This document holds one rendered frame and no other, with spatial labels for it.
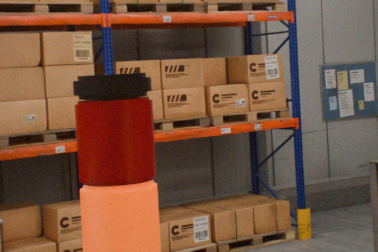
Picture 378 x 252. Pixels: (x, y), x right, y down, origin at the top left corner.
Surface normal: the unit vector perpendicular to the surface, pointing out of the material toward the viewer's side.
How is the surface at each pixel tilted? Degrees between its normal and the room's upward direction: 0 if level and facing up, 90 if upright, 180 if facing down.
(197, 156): 90
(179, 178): 90
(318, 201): 90
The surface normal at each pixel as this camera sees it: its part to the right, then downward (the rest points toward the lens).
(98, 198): -0.43, 0.07
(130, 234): 0.33, 0.03
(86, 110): -0.66, 0.07
